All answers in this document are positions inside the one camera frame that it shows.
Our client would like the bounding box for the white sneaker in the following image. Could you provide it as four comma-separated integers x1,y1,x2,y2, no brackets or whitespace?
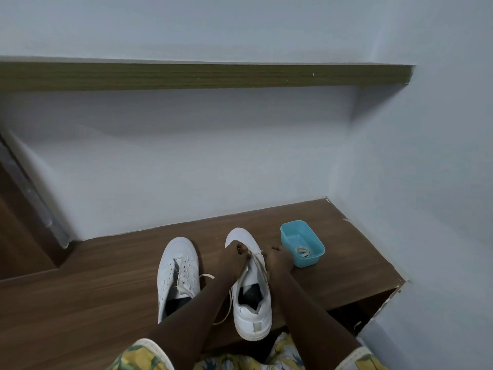
224,227,273,341
157,236,201,325

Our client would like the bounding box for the wooden wall shelf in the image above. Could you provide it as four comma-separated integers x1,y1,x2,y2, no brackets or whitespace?
0,55,416,93

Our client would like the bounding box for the person's left forearm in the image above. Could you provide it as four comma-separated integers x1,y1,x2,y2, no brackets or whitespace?
145,279,236,363

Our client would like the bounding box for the person's right hand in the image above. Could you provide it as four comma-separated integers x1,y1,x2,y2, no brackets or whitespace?
261,245,296,284

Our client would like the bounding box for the blue plastic basket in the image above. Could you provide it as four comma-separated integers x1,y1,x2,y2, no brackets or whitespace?
280,220,326,269

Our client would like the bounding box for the person's left hand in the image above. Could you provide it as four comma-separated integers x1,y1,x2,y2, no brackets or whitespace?
217,242,252,286

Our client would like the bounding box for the person's right forearm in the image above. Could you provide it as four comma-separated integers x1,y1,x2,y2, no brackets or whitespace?
274,275,364,363

